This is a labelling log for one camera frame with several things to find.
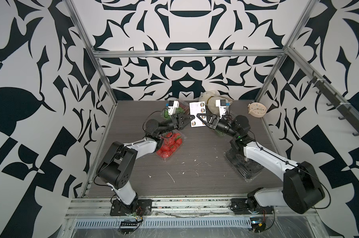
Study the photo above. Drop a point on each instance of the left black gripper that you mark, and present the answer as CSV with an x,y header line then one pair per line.
x,y
176,121

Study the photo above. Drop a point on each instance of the green and red grape box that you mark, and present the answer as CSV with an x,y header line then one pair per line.
x,y
183,109

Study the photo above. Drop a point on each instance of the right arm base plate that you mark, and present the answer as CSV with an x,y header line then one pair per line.
x,y
244,206

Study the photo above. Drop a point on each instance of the strawberry clamshell box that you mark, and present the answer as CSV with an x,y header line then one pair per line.
x,y
172,142

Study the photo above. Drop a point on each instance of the circuit board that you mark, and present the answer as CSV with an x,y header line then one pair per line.
x,y
127,227
257,225

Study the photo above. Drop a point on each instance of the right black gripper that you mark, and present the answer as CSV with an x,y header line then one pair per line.
x,y
215,122

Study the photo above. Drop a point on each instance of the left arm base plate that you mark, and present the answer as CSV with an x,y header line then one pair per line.
x,y
137,207

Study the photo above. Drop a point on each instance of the right circuit board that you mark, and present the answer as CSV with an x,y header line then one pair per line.
x,y
257,225

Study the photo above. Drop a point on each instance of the cream plush toy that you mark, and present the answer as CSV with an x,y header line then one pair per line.
x,y
210,97

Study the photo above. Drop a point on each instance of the aluminium frame rail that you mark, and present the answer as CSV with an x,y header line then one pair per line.
x,y
162,206

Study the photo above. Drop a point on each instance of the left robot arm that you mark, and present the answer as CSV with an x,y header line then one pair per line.
x,y
116,166

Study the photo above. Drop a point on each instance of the white sticker sheet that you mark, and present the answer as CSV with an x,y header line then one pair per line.
x,y
198,110

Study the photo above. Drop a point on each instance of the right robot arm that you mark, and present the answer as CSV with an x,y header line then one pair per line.
x,y
301,188

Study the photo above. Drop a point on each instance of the left circuit board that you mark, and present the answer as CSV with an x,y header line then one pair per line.
x,y
127,227

